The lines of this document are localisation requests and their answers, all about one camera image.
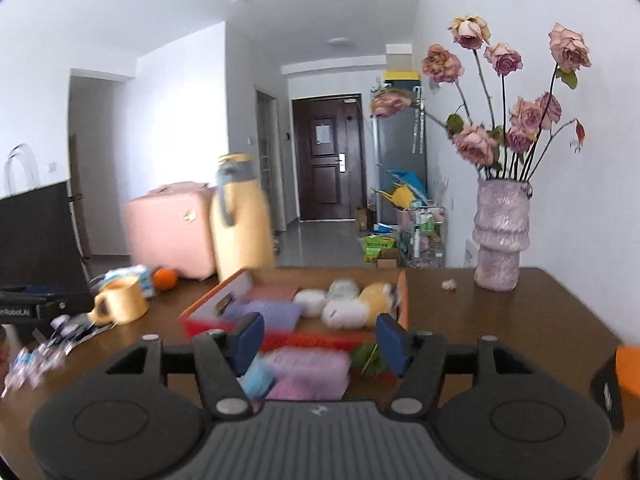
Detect blue white tissue pack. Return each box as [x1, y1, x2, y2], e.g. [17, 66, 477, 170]
[102, 265, 153, 298]

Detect storage cart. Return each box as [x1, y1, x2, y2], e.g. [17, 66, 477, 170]
[397, 205, 447, 268]

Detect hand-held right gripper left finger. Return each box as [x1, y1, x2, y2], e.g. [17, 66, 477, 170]
[102, 312, 266, 421]

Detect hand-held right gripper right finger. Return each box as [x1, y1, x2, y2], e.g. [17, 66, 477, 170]
[375, 313, 538, 421]

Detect beige cardboard box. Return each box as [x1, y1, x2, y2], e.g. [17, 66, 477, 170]
[385, 44, 416, 72]

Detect yellow mug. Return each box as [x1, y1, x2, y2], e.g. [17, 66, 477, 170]
[90, 275, 149, 326]

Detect dark wooden door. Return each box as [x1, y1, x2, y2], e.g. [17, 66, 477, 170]
[291, 93, 367, 222]

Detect green bag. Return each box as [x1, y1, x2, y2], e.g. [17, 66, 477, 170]
[362, 234, 398, 263]

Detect pile of small wrappers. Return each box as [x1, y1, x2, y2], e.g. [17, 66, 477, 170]
[0, 312, 116, 393]

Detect blue and yellow bags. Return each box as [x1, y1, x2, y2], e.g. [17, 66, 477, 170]
[377, 169, 428, 211]

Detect yellow white plush toy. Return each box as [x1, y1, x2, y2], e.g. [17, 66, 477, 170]
[359, 282, 396, 321]

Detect purple ceramic vase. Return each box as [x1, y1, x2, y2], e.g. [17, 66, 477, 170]
[472, 177, 533, 292]

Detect pink suitcase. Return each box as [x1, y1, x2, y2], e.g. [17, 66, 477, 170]
[124, 182, 218, 281]

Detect white towel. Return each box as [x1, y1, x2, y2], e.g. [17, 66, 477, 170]
[321, 299, 368, 330]

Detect black paper bag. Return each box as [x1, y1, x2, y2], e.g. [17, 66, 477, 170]
[0, 144, 93, 291]

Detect blue tissue packet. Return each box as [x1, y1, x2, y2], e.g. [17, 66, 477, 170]
[237, 357, 276, 401]

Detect bunch of dried pink roses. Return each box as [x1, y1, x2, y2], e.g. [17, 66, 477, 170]
[370, 15, 593, 183]

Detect white round sponge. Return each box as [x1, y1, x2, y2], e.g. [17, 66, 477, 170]
[293, 287, 328, 318]

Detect purple satin cloth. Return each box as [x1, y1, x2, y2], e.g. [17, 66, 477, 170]
[265, 347, 351, 401]

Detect orange black stand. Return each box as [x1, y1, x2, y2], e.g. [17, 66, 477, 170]
[590, 344, 640, 431]

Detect grey refrigerator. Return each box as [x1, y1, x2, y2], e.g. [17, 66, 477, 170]
[372, 85, 428, 226]

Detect purple towel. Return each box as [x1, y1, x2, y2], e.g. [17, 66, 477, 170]
[222, 300, 301, 332]

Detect yellow thermos jug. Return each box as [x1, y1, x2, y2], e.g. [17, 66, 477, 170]
[210, 152, 276, 283]

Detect white mesh ball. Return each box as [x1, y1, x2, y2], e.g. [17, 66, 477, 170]
[327, 279, 361, 301]

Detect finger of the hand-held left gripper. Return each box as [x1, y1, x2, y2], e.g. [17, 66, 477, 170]
[50, 287, 96, 326]

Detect red cardboard box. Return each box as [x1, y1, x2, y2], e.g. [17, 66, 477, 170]
[179, 267, 410, 377]

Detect orange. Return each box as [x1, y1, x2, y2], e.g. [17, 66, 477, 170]
[152, 268, 179, 291]

